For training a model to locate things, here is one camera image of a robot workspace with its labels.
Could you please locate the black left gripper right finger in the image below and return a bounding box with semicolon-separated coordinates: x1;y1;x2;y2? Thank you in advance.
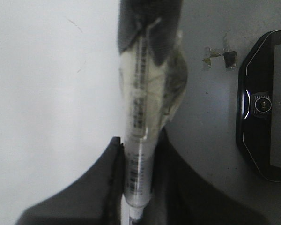
145;129;269;225

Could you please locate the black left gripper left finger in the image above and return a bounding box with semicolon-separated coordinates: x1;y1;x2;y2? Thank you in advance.
16;137;125;225

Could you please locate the white marker with tape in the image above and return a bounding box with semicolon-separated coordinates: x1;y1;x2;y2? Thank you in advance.
117;0;187;225

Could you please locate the white whiteboard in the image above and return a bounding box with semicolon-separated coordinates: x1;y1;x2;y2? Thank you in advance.
0;0;124;225

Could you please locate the black octagonal device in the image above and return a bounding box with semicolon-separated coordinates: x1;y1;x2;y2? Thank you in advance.
236;30;281;183

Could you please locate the tape residue scrap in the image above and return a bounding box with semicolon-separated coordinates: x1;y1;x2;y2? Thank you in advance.
201;32;237;71

